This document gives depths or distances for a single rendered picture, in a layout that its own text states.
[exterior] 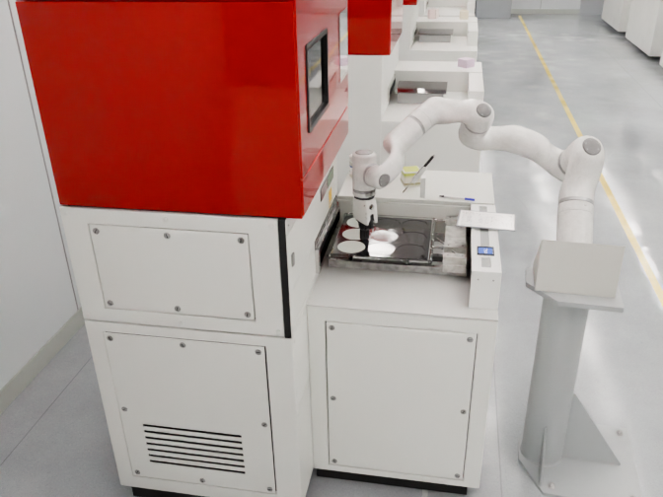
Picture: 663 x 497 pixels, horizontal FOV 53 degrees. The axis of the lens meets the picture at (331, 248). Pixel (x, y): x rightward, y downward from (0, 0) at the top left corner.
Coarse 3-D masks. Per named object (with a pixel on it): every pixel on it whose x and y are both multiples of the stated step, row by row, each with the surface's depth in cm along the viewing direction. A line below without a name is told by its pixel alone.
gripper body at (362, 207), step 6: (354, 198) 240; (360, 198) 235; (366, 198) 235; (372, 198) 236; (354, 204) 241; (360, 204) 237; (366, 204) 235; (372, 204) 237; (354, 210) 242; (360, 210) 238; (366, 210) 236; (372, 210) 236; (354, 216) 244; (360, 216) 239; (366, 216) 236; (372, 216) 238; (366, 222) 238
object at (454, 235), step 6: (450, 228) 258; (456, 228) 258; (462, 228) 258; (450, 234) 253; (456, 234) 253; (462, 234) 253; (450, 240) 249; (456, 240) 249; (462, 240) 249; (444, 264) 232; (450, 264) 231; (444, 270) 232; (450, 270) 232; (456, 270) 231; (462, 270) 231
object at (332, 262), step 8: (336, 264) 243; (344, 264) 242; (352, 264) 242; (360, 264) 241; (368, 264) 241; (376, 264) 240; (384, 264) 239; (392, 264) 239; (400, 264) 238; (408, 264) 238; (416, 264) 238; (424, 264) 238; (432, 264) 238; (408, 272) 239; (416, 272) 238; (424, 272) 238; (432, 272) 237; (440, 272) 237; (448, 272) 236
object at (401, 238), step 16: (384, 224) 258; (400, 224) 258; (416, 224) 257; (336, 240) 246; (352, 240) 246; (368, 240) 246; (384, 240) 246; (400, 240) 245; (416, 240) 245; (384, 256) 233; (400, 256) 233; (416, 256) 233
